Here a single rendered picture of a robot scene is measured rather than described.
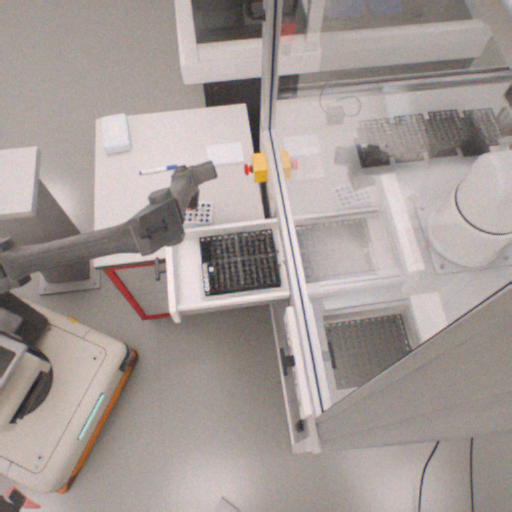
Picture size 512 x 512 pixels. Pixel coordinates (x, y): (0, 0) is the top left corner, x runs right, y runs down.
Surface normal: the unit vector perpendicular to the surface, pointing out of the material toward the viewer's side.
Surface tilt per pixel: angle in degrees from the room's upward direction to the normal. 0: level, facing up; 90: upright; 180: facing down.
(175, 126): 0
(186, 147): 0
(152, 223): 58
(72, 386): 0
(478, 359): 90
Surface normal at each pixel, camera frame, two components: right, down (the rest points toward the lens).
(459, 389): -0.99, 0.12
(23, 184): 0.01, -0.42
